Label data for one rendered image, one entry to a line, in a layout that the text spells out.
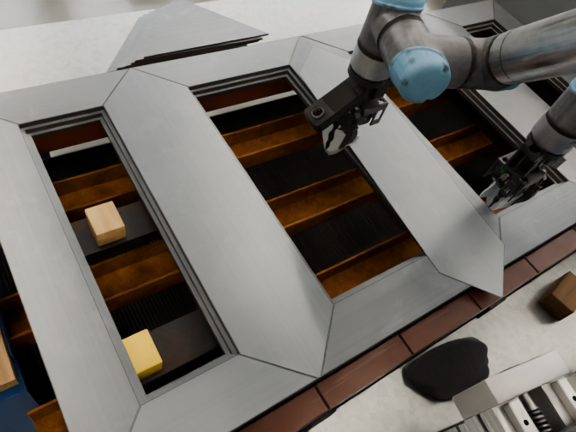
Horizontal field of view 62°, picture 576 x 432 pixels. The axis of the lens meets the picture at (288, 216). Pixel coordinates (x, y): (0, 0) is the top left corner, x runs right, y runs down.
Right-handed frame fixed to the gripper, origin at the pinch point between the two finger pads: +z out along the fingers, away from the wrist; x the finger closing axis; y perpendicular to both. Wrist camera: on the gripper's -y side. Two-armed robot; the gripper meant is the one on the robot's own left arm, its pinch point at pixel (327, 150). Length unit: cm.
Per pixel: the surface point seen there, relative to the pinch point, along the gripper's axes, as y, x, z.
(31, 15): -20, 183, 87
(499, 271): 16.9, -37.4, 2.3
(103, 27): -23, 64, 12
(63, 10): -6, 183, 87
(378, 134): 16.3, 1.2, 2.3
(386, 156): 13.8, -4.8, 2.3
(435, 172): 21.7, -12.9, 2.4
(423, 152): 23.2, -7.1, 2.3
